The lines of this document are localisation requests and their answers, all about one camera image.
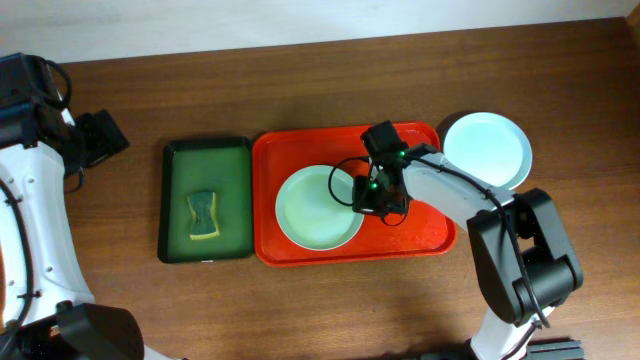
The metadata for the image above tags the green tray with black rim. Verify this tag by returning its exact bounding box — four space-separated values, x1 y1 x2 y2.
157 137 254 264

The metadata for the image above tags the light green plate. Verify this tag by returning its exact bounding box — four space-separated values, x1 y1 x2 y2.
275 165 364 251

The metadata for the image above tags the red plastic tray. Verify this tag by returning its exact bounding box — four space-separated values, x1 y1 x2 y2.
252 125 458 267

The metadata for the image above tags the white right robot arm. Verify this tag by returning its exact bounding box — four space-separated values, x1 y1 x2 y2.
352 145 585 359

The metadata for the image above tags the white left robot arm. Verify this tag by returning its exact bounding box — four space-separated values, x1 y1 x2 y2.
1 99 162 359

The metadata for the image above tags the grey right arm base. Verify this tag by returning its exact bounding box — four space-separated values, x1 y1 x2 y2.
524 340 585 360

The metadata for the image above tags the light blue plate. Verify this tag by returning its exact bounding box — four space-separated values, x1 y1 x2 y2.
436 112 533 190

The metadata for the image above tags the green and yellow sponge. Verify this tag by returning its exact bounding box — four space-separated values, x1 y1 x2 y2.
187 191 220 240

